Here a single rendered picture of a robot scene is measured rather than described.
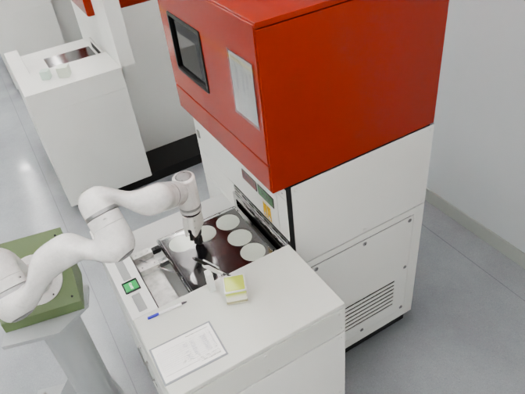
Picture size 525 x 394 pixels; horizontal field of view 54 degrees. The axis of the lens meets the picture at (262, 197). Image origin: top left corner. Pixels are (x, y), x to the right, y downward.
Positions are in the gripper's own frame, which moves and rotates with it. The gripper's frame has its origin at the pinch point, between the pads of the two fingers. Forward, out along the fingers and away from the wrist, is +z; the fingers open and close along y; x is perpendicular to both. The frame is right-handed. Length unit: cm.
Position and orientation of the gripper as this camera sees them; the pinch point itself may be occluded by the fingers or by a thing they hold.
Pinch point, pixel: (198, 239)
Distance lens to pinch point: 208.3
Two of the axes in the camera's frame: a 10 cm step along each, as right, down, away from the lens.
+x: 9.7, 0.7, -2.4
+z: 1.0, 7.8, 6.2
